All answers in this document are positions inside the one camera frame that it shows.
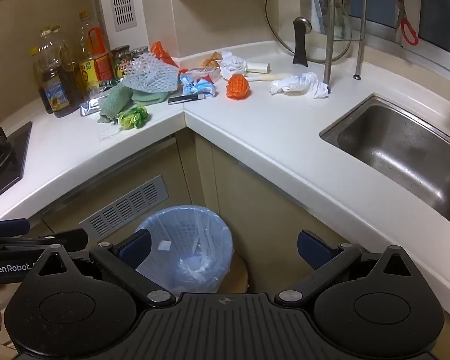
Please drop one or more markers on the white tissue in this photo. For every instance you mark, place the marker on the white tissue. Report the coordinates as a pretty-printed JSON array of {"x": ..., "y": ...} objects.
[{"x": 300, "y": 84}]

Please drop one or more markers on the silver foil packet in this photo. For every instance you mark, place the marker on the silver foil packet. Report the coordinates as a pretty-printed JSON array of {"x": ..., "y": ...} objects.
[{"x": 92, "y": 107}]

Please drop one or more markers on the orange snack pieces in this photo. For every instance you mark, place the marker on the orange snack pieces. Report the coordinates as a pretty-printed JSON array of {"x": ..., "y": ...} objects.
[{"x": 212, "y": 60}]

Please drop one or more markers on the orange snack packet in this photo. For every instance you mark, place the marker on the orange snack packet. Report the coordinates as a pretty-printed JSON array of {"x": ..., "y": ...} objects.
[{"x": 161, "y": 50}]

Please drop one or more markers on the blue white crumpled wrapper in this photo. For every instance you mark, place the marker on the blue white crumpled wrapper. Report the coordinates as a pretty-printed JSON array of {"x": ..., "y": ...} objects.
[{"x": 198, "y": 88}]

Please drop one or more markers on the black gas stove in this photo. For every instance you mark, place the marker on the black gas stove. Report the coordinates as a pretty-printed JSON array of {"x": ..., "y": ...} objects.
[{"x": 7, "y": 161}]

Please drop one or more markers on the olive oil bottle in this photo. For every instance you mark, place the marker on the olive oil bottle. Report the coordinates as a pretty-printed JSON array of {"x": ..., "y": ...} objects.
[{"x": 70, "y": 67}]

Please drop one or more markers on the glass pot lid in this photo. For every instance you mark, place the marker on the glass pot lid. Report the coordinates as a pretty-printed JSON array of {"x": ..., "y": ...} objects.
[{"x": 302, "y": 45}]

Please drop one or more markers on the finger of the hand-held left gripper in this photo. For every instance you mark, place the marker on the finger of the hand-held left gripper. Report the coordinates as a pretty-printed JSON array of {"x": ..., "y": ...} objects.
[
  {"x": 67, "y": 238},
  {"x": 11, "y": 227}
]

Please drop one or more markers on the white roll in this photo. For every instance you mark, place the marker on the white roll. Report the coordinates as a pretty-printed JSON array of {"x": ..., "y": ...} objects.
[{"x": 258, "y": 67}]

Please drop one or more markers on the dark oil bottle blue label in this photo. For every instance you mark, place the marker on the dark oil bottle blue label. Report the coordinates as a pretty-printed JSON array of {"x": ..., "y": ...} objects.
[{"x": 56, "y": 93}]

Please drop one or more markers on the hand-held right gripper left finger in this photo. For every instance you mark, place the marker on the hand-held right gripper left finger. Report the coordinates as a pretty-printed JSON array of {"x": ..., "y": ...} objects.
[{"x": 135, "y": 248}]

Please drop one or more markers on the yellow capped bottle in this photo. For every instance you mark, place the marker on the yellow capped bottle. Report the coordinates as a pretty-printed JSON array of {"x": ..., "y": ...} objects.
[{"x": 37, "y": 78}]

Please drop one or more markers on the crumpled white paper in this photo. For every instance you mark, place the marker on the crumpled white paper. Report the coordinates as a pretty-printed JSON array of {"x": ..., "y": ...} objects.
[{"x": 232, "y": 65}]

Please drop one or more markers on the metal dish rack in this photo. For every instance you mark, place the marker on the metal dish rack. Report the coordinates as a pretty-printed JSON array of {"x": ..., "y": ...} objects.
[{"x": 360, "y": 26}]

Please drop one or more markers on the silver wall vent grille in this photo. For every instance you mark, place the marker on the silver wall vent grille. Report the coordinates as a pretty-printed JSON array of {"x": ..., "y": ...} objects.
[{"x": 122, "y": 0}]

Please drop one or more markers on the large pickle jar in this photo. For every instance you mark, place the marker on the large pickle jar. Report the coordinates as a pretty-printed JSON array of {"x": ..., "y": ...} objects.
[{"x": 122, "y": 63}]

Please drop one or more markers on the white foam net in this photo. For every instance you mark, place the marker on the white foam net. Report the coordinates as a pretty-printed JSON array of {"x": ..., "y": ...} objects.
[{"x": 150, "y": 75}]

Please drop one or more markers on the cream stick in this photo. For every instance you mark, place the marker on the cream stick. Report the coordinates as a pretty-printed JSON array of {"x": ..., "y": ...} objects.
[{"x": 270, "y": 77}]

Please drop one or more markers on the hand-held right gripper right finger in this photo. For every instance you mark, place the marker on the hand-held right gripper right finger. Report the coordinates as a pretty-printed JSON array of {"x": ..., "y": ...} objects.
[{"x": 315, "y": 250}]

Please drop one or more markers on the green cloth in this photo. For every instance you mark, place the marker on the green cloth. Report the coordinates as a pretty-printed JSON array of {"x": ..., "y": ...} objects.
[{"x": 116, "y": 101}]

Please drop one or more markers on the waste bin with blue liner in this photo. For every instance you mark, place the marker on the waste bin with blue liner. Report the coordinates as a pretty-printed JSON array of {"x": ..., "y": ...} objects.
[{"x": 195, "y": 240}]

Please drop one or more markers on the steel sink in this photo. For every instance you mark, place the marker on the steel sink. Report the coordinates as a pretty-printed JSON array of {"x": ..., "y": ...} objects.
[{"x": 397, "y": 150}]

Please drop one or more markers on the silver cabinet vent grille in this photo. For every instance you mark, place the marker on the silver cabinet vent grille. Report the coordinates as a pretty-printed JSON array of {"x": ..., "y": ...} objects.
[{"x": 123, "y": 206}]

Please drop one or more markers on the orange foam net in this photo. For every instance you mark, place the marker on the orange foam net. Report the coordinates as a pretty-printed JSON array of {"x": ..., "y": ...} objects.
[{"x": 238, "y": 88}]

